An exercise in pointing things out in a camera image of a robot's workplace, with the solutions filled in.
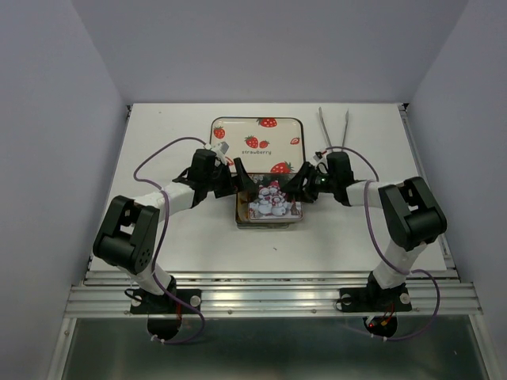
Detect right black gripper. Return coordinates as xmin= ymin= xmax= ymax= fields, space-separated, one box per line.
xmin=278 ymin=161 xmax=336 ymax=203

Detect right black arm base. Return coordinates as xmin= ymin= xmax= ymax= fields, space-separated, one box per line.
xmin=335 ymin=273 xmax=412 ymax=339

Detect gold tin lid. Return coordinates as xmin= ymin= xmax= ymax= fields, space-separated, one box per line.
xmin=246 ymin=174 xmax=303 ymax=223

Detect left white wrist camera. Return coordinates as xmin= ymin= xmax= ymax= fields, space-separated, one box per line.
xmin=204 ymin=142 xmax=234 ymax=166

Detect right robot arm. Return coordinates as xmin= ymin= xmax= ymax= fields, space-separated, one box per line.
xmin=282 ymin=151 xmax=448 ymax=309

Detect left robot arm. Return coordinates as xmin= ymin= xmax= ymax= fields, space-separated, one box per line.
xmin=93 ymin=148 xmax=255 ymax=312

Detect metal tongs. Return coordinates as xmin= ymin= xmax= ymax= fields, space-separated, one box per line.
xmin=317 ymin=106 xmax=351 ymax=147

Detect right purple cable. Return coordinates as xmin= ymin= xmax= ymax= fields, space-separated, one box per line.
xmin=320 ymin=146 xmax=440 ymax=342

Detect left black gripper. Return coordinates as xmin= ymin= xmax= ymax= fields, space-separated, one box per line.
xmin=205 ymin=158 xmax=256 ymax=198

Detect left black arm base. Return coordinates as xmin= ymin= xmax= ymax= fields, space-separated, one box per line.
xmin=124 ymin=283 xmax=205 ymax=345

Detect strawberry print tray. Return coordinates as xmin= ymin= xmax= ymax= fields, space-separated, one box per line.
xmin=210 ymin=117 xmax=306 ymax=174

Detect aluminium rail frame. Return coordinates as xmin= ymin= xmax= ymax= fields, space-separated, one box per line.
xmin=45 ymin=102 xmax=492 ymax=380

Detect gold square tin box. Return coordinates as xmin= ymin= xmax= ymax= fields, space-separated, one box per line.
xmin=235 ymin=173 xmax=303 ymax=228

